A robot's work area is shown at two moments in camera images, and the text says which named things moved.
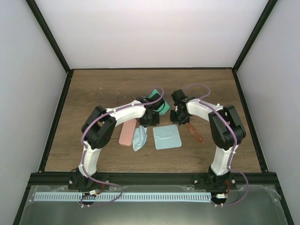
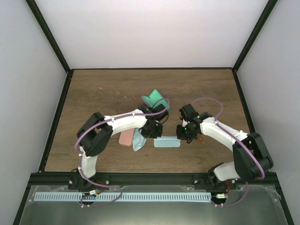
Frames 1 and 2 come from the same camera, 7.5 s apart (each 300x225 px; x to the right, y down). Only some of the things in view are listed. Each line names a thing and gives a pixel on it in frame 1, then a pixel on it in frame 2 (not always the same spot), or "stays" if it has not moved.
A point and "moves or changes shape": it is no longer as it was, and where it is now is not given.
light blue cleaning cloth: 167,137 moves or changes shape
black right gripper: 173,120 → 180,135
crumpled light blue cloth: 139,137 stays
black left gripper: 155,121 → 158,133
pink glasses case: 127,133 stays
